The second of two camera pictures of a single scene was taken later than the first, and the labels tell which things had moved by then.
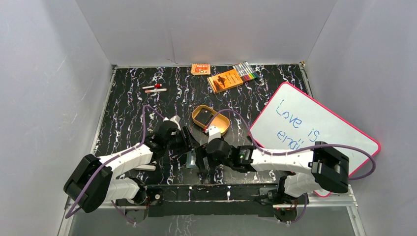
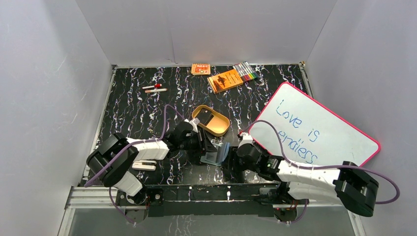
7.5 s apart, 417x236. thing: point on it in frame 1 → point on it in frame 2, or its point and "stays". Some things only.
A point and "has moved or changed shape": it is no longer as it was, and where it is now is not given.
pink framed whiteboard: x=293 y=121 stays
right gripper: x=200 y=153 → x=228 y=162
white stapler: x=151 y=167 stays
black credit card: x=204 y=116 stays
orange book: x=224 y=81 stays
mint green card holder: x=191 y=160 has moved or changed shape
